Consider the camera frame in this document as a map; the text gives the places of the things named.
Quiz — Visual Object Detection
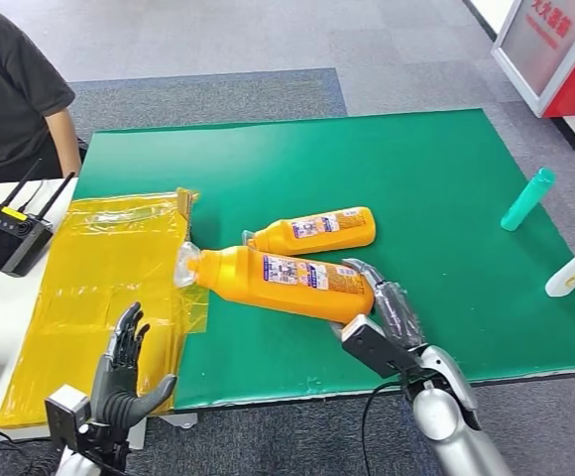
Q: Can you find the person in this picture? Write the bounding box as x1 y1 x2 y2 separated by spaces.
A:
0 0 89 185

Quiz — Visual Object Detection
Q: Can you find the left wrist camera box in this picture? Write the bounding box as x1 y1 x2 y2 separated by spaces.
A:
44 384 93 456

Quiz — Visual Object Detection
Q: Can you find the orange bottle with label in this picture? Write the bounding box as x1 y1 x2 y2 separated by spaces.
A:
241 205 377 258
172 241 376 326

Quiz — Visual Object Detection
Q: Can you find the green table mat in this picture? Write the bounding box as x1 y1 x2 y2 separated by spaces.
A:
72 108 575 412

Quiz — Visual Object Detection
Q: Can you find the yellow tape-wrapped cardboard box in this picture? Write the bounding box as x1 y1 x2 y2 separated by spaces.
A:
0 186 211 430

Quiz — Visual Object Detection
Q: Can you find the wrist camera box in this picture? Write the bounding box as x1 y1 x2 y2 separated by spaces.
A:
44 384 93 456
340 313 421 381

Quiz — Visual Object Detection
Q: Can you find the black remote controller with antennas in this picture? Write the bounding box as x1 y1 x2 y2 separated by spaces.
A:
0 158 76 278

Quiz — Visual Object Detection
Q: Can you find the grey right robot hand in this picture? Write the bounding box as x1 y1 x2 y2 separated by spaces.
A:
341 257 426 351

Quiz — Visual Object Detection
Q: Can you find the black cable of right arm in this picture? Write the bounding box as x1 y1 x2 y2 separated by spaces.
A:
361 379 409 476

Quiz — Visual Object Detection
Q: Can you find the red and white sign stand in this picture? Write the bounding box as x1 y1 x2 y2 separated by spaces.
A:
490 0 575 120

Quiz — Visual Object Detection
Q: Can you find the teal plastic bottle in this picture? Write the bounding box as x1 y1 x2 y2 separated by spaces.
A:
499 167 557 233

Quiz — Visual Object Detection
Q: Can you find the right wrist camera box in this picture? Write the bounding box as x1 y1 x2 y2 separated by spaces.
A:
340 313 421 381

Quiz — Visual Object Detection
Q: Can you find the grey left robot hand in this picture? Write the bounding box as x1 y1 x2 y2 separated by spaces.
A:
90 300 178 429

